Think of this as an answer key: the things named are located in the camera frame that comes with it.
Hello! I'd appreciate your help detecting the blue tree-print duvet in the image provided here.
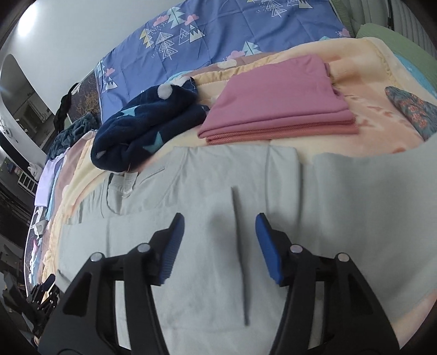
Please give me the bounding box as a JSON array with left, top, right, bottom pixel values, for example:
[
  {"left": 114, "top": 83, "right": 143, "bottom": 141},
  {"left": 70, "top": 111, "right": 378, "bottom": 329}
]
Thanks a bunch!
[{"left": 95, "top": 0, "right": 349, "bottom": 120}]

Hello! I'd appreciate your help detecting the floral blue folded garment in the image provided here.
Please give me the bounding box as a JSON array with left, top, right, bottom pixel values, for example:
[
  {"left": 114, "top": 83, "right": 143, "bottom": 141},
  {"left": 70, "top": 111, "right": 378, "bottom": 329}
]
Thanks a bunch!
[{"left": 384, "top": 86, "right": 437, "bottom": 141}]

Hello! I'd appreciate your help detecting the grey white curtain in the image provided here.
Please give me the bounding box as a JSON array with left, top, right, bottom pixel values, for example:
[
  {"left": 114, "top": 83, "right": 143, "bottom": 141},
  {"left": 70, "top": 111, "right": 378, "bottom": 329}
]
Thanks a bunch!
[{"left": 341, "top": 0, "right": 436, "bottom": 54}]

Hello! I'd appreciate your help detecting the turquoise quilted bedspread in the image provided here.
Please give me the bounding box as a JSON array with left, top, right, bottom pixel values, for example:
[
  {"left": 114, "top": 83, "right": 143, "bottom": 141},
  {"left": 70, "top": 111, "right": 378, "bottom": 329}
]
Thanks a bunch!
[{"left": 395, "top": 54, "right": 436, "bottom": 96}]

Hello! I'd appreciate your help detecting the navy star fleece garment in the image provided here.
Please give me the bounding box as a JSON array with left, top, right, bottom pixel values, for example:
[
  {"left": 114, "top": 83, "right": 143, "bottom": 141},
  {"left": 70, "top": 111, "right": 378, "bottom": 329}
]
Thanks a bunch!
[{"left": 90, "top": 77, "right": 209, "bottom": 172}]

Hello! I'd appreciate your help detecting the dark patterned pillow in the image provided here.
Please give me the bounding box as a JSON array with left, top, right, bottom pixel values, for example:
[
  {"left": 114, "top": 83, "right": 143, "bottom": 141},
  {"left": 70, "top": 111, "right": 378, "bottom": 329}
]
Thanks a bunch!
[{"left": 67, "top": 71, "right": 101, "bottom": 122}]

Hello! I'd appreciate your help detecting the peach fleece blanket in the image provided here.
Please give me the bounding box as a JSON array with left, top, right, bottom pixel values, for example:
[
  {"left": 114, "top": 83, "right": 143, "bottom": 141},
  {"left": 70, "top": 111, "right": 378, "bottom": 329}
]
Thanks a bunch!
[{"left": 35, "top": 38, "right": 436, "bottom": 282}]

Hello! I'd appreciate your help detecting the green pillow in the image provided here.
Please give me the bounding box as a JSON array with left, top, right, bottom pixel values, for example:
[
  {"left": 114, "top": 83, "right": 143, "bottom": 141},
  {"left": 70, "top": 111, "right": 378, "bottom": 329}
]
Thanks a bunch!
[{"left": 356, "top": 23, "right": 436, "bottom": 81}]

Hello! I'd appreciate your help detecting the light grey t-shirt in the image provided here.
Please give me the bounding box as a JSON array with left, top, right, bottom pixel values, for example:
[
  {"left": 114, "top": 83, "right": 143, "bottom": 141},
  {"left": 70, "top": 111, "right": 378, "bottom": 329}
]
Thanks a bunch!
[{"left": 55, "top": 140, "right": 436, "bottom": 354}]

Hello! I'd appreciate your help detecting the folded pink garment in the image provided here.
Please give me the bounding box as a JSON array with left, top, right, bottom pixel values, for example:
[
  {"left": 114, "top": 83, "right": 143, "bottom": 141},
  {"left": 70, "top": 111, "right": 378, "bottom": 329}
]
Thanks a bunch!
[{"left": 198, "top": 55, "right": 359, "bottom": 144}]

